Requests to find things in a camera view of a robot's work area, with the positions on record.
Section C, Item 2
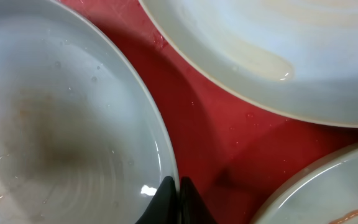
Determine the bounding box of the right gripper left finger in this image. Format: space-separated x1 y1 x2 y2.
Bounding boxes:
135 176 177 224

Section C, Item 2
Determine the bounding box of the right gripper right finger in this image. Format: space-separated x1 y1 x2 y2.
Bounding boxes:
179 177 217 224

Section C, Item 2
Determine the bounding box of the red plastic tray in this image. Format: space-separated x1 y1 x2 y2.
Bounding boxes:
62 0 358 223

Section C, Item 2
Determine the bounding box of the light blue plate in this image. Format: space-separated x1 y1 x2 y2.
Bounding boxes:
140 0 358 128
0 1 178 223
252 143 358 224

